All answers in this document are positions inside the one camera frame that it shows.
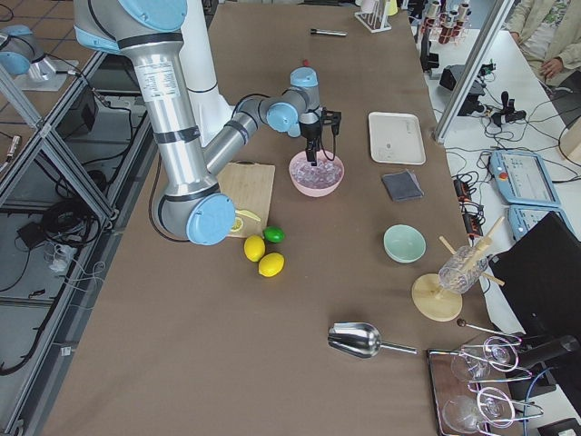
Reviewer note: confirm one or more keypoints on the mint green bowl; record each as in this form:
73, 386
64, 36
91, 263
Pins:
403, 243

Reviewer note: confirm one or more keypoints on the white rabbit tray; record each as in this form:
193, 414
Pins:
395, 138

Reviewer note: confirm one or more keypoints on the pink bowl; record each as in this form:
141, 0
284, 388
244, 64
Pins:
316, 180

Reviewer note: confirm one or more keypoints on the lemon slices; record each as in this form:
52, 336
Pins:
240, 215

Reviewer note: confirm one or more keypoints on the wooden cup tree stand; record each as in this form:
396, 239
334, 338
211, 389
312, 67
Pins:
431, 298

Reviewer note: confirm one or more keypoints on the wooden cutting board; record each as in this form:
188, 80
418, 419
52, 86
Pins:
249, 186

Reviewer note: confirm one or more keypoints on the green lime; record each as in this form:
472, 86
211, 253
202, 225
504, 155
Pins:
273, 234

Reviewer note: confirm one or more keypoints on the teach pendant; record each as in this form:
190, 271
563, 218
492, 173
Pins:
522, 178
522, 217

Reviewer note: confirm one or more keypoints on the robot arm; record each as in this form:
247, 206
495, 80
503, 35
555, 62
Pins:
196, 131

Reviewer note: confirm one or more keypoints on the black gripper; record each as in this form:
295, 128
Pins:
311, 132

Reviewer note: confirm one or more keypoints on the grey folded cloth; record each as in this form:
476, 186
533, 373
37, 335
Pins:
402, 186

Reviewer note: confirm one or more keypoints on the clear textured glass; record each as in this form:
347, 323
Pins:
462, 270

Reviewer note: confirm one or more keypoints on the black wood-grain tray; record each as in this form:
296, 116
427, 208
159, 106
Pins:
445, 385

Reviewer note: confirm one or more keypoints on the steel ice scoop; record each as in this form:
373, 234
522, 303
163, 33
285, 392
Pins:
362, 340

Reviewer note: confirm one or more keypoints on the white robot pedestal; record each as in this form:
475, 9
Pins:
210, 108

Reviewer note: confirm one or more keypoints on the white cup rack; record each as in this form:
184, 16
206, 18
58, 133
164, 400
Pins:
374, 15

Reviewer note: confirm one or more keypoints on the clear wine glass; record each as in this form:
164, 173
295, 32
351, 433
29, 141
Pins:
488, 411
475, 362

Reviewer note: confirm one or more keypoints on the yellow lemon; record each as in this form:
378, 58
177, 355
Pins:
271, 264
254, 248

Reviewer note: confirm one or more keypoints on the steel muddler black tip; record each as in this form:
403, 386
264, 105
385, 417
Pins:
328, 32

